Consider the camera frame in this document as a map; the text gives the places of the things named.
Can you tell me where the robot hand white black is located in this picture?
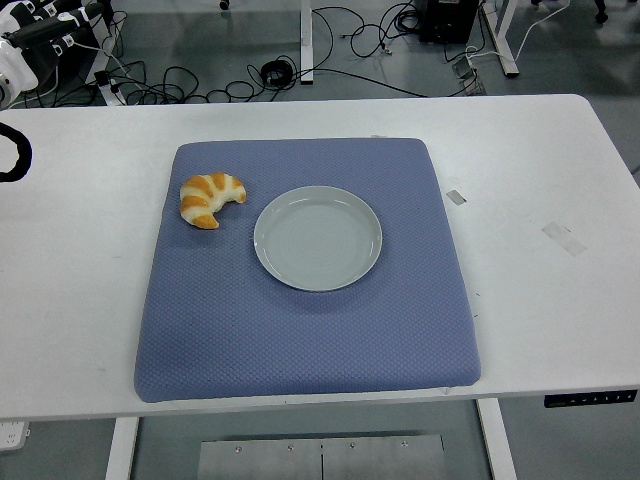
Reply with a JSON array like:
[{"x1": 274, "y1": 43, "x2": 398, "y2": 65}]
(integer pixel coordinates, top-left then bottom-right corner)
[{"x1": 0, "y1": 0, "x2": 104, "y2": 104}]

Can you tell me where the croissant bread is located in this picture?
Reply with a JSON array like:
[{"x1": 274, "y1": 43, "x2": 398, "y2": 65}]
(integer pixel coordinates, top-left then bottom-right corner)
[{"x1": 179, "y1": 172, "x2": 248, "y2": 231}]

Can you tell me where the black cabinet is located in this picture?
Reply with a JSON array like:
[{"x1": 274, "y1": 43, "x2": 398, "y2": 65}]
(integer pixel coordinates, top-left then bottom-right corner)
[{"x1": 34, "y1": 19, "x2": 100, "y2": 81}]

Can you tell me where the white background desk leg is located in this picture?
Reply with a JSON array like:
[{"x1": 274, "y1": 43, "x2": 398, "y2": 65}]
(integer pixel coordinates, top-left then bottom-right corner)
[
  {"x1": 84, "y1": 9, "x2": 126, "y2": 107},
  {"x1": 482, "y1": 0, "x2": 521, "y2": 78},
  {"x1": 298, "y1": 0, "x2": 315, "y2": 85}
]

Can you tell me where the blue quilted mat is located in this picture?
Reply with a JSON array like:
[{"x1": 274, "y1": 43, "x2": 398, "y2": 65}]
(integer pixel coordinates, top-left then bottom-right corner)
[{"x1": 133, "y1": 137, "x2": 483, "y2": 405}]

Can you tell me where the grey round plate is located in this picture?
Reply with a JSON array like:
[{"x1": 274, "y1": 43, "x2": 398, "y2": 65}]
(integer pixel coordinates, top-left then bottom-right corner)
[{"x1": 252, "y1": 185, "x2": 384, "y2": 293}]

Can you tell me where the white power strip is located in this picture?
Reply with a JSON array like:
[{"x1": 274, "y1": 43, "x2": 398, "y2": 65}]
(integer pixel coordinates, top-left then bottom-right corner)
[{"x1": 0, "y1": 421, "x2": 30, "y2": 450}]

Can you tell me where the white table leg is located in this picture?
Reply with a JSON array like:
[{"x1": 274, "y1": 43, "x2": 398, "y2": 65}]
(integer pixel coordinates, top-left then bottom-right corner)
[
  {"x1": 103, "y1": 416, "x2": 141, "y2": 480},
  {"x1": 475, "y1": 398, "x2": 519, "y2": 480}
]

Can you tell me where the black computer tower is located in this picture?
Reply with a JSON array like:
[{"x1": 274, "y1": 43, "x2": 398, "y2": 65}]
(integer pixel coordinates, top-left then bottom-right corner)
[{"x1": 418, "y1": 0, "x2": 481, "y2": 44}]

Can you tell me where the grey metal plate with screws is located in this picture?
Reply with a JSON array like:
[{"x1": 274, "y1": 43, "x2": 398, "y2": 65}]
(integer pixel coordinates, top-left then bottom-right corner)
[{"x1": 197, "y1": 434, "x2": 446, "y2": 480}]

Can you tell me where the large grey tape piece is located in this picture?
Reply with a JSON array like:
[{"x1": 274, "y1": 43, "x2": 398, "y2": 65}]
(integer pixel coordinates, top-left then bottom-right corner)
[{"x1": 541, "y1": 221, "x2": 588, "y2": 258}]

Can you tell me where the black desk control panel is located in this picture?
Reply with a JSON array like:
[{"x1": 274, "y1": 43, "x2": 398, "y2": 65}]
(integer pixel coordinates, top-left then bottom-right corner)
[{"x1": 543, "y1": 391, "x2": 639, "y2": 410}]

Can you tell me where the white cable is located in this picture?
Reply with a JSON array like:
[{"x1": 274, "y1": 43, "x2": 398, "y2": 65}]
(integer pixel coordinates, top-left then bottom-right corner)
[
  {"x1": 9, "y1": 42, "x2": 144, "y2": 110},
  {"x1": 464, "y1": 0, "x2": 571, "y2": 61}
]

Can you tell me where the black cable tangle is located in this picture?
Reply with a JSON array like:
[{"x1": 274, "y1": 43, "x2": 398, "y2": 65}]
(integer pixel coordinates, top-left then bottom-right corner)
[{"x1": 9, "y1": 59, "x2": 281, "y2": 109}]

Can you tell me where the coiled black cable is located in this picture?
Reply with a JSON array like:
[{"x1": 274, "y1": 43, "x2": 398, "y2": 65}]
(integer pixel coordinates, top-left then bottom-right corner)
[{"x1": 259, "y1": 58, "x2": 296, "y2": 87}]

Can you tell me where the looped black cable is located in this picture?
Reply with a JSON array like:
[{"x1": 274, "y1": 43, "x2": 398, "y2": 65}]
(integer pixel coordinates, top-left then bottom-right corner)
[{"x1": 309, "y1": 5, "x2": 421, "y2": 60}]

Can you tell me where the long black cable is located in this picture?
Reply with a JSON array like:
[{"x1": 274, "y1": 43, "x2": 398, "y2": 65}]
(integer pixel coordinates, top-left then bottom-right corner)
[{"x1": 292, "y1": 67, "x2": 431, "y2": 99}]

